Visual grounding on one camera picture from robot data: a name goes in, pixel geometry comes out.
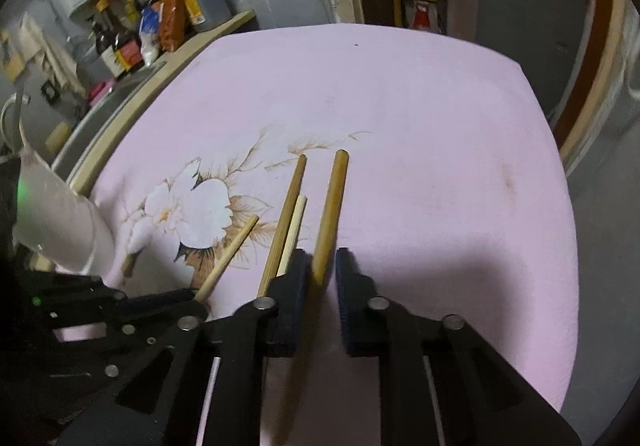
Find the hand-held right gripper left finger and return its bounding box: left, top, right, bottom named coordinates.
left=55, top=248, right=311, bottom=446

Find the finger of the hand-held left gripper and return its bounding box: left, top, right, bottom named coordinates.
left=124, top=288, right=209, bottom=327

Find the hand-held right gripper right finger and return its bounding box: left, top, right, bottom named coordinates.
left=335, top=247, right=583, bottom=446

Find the pale wooden chopstick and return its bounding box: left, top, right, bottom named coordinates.
left=276, top=195, right=307, bottom=277
left=192, top=214, right=261, bottom=303

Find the thick bamboo chopstick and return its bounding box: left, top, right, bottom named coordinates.
left=311, top=149, right=350, bottom=286

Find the white plastic cup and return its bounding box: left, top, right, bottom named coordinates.
left=11, top=146, right=117, bottom=277

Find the pink floral cloth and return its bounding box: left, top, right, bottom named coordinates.
left=87, top=23, right=581, bottom=446

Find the steel sink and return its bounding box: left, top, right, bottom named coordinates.
left=52, top=61, right=166, bottom=167

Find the chrome faucet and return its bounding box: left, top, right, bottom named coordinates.
left=0, top=93, right=31, bottom=157

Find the pink plastic item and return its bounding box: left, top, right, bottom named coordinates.
left=89, top=80, right=118, bottom=107

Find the dark bottle with red label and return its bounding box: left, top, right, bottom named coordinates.
left=114, top=0, right=146, bottom=74

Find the hanging wooden cutting board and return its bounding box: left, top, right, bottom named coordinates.
left=0, top=28, right=23, bottom=82

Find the hanging beige towel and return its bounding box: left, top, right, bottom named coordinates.
left=17, top=13, right=86, bottom=94

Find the white and blue packet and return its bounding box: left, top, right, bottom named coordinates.
left=139, top=8, right=161, bottom=66

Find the dark glass bottle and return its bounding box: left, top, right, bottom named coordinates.
left=91, top=0, right=131, bottom=79

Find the brown seasoning packet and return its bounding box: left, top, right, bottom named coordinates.
left=159, top=0, right=190, bottom=52

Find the red and white package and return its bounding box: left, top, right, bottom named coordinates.
left=407, top=0, right=443, bottom=32

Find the grey refrigerator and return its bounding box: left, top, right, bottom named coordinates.
left=440, top=0, right=588, bottom=114

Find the beige wooden handle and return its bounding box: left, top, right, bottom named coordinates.
left=44, top=122, right=73, bottom=152

